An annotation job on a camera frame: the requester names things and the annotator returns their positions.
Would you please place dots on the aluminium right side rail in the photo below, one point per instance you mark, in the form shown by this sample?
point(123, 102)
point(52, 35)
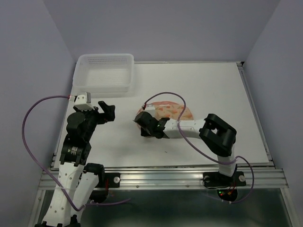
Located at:
point(255, 113)

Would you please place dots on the white perforated plastic basket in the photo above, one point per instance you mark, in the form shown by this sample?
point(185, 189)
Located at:
point(104, 73)

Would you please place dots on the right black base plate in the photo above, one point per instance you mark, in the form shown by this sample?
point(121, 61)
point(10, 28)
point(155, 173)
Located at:
point(218, 180)

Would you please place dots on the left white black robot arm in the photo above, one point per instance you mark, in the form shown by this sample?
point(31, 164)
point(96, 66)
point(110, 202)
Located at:
point(76, 177)

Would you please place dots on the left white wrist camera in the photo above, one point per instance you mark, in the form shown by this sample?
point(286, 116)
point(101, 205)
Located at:
point(82, 102)

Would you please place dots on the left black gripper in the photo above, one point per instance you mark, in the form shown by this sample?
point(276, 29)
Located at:
point(108, 115)

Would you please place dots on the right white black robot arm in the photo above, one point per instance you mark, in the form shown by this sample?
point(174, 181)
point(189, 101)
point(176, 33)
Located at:
point(218, 135)

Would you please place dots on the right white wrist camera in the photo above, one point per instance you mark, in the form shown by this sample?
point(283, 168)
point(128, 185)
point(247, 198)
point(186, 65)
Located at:
point(149, 108)

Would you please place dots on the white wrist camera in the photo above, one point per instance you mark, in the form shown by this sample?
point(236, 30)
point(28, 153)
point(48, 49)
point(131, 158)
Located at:
point(149, 108)
point(82, 102)

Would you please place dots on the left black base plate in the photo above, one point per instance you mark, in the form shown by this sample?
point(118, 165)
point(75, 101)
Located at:
point(111, 180)

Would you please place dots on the floral orange laundry bag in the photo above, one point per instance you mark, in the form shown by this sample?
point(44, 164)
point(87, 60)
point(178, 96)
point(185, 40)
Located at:
point(169, 109)

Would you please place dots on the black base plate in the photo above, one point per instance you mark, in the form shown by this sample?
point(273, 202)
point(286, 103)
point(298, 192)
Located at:
point(111, 180)
point(218, 180)

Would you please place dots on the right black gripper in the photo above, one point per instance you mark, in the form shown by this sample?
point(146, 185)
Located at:
point(144, 132)

